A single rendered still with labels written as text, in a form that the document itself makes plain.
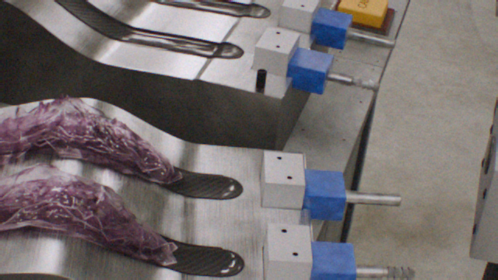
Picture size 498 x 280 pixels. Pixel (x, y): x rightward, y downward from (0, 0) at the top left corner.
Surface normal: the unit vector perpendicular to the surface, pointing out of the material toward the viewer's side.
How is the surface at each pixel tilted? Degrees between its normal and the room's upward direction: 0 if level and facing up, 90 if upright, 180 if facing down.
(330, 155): 0
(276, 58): 90
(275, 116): 90
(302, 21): 90
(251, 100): 90
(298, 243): 0
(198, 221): 1
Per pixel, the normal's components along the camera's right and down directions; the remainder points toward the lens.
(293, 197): 0.02, 0.55
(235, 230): 0.11, -0.83
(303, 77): -0.28, 0.50
